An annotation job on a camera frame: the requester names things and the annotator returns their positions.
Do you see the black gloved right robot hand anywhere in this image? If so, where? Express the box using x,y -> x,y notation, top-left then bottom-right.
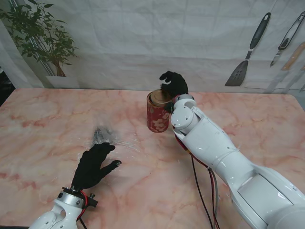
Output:
159,71 -> 189,99

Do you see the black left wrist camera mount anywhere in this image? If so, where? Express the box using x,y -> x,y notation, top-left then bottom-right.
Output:
86,193 -> 99,208

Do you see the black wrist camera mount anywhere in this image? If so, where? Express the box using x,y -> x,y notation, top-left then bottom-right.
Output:
86,193 -> 99,208
163,101 -> 176,113

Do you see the gold round tin lid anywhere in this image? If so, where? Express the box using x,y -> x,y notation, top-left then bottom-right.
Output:
150,88 -> 173,106

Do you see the red black right arm cable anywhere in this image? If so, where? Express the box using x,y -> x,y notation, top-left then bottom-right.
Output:
173,133 -> 221,229

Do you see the clear plastic tea bag pouch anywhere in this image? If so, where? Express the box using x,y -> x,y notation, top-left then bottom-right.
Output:
91,124 -> 121,146

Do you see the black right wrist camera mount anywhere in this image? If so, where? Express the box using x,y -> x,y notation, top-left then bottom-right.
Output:
163,101 -> 176,113

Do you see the red black left arm cable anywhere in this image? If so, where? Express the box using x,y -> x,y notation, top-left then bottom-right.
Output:
76,189 -> 88,229

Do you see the red black arm cable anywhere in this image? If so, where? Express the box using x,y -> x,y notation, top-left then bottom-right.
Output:
173,133 -> 221,229
76,189 -> 88,229

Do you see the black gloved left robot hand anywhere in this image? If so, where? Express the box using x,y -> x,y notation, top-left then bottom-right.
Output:
71,142 -> 122,190

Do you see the red floral tea tin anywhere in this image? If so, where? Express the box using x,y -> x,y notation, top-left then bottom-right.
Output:
146,90 -> 173,133

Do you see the white printed backdrop cloth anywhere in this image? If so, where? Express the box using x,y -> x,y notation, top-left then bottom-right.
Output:
0,0 -> 305,94

